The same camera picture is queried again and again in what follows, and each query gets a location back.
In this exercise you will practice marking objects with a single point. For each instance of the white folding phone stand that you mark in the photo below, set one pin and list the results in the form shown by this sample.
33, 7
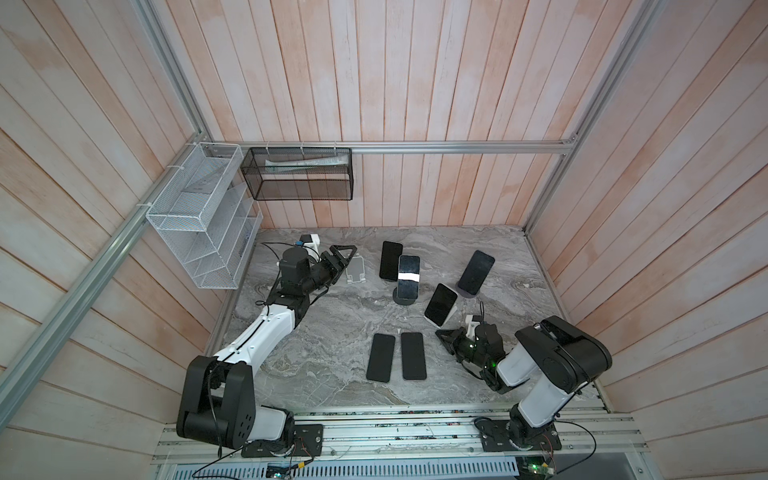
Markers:
355, 271

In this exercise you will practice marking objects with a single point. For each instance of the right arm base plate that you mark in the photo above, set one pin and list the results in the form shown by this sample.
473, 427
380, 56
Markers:
515, 435

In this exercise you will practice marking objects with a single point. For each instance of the aluminium front rail frame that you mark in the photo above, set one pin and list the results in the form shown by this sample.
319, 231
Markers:
423, 442

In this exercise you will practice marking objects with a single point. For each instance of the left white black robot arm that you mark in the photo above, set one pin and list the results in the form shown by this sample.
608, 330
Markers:
218, 403

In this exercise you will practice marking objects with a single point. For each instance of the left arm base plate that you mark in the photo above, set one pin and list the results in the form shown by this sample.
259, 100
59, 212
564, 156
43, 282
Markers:
304, 440

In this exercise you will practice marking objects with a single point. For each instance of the dark round centre stand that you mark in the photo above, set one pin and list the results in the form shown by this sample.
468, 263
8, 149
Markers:
405, 295

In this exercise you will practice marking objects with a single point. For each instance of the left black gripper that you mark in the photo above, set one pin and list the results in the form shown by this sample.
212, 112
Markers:
335, 266

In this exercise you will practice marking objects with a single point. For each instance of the far right phone stand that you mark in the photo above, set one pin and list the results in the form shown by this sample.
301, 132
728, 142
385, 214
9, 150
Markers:
464, 293

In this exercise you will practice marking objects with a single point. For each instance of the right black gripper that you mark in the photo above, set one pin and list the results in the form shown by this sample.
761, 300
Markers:
451, 341

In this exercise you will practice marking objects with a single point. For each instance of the black wire mesh basket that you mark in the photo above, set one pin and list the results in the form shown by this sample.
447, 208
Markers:
299, 173

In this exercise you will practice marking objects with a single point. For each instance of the centre reflective black phone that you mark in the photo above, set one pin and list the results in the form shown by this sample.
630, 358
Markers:
409, 271

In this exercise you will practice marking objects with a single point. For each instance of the white wire mesh shelf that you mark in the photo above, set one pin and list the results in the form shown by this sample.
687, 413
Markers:
207, 217

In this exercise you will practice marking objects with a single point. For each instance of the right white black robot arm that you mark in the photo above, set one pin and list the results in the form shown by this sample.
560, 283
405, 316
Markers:
567, 358

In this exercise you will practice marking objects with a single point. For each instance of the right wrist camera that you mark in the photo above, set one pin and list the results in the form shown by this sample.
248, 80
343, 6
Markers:
471, 322

